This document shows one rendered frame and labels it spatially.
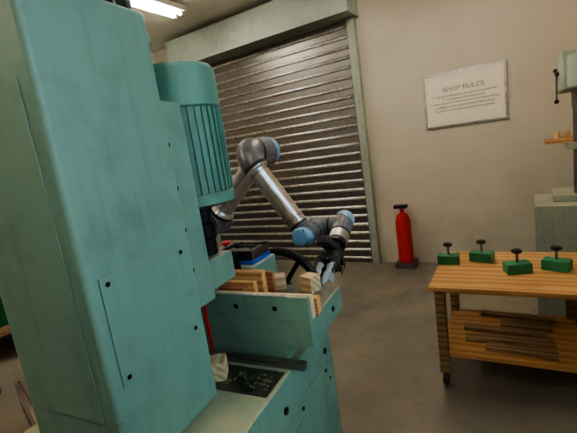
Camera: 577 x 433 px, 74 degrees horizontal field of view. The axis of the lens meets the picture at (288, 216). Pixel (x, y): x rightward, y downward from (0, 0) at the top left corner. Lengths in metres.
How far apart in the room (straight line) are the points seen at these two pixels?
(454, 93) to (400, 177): 0.85
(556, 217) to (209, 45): 3.53
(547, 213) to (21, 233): 2.62
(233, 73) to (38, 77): 4.07
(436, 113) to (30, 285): 3.40
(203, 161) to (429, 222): 3.17
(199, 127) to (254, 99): 3.57
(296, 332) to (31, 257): 0.51
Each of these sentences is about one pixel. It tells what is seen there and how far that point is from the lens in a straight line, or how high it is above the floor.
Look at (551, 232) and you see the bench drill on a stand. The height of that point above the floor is 0.54.
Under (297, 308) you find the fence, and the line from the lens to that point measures 0.83.
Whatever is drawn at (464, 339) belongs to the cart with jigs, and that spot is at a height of 0.18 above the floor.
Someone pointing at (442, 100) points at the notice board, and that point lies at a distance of 3.70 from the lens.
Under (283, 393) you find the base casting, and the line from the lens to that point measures 0.86.
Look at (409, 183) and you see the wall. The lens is 3.80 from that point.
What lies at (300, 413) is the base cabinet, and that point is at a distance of 0.95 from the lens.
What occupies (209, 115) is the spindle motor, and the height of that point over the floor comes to 1.36.
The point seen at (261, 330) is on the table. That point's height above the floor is 0.87.
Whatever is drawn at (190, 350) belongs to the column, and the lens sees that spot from 0.76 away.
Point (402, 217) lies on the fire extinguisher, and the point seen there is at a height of 0.49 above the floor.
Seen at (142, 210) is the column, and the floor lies 1.20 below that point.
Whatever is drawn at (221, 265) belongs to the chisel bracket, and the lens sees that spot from 0.94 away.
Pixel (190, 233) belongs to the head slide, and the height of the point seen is 1.12.
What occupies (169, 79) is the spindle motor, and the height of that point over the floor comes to 1.43.
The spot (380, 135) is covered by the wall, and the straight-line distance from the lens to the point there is 3.83.
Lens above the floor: 1.26
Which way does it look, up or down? 10 degrees down
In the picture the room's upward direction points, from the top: 8 degrees counter-clockwise
